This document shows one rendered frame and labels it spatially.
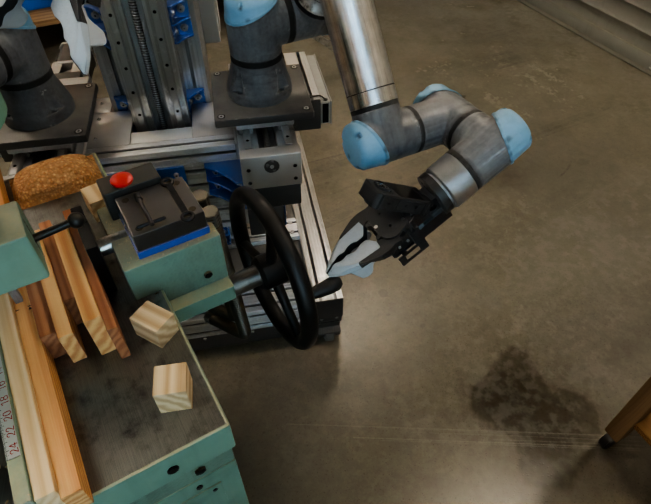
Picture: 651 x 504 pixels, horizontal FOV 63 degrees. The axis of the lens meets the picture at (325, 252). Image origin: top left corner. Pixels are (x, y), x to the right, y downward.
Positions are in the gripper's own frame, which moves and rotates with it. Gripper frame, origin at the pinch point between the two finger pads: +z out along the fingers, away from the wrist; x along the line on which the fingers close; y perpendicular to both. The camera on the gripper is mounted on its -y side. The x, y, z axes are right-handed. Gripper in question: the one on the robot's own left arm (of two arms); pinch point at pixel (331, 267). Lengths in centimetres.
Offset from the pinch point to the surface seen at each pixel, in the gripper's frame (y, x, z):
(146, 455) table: -17.5, -16.8, 27.1
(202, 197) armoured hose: -15.6, 12.8, 7.7
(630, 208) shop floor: 153, 39, -100
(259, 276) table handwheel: 0.0, 7.7, 10.3
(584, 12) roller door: 189, 167, -196
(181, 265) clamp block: -15.1, 5.3, 15.2
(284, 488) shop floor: 71, 5, 52
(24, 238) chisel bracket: -34.2, 4.0, 22.0
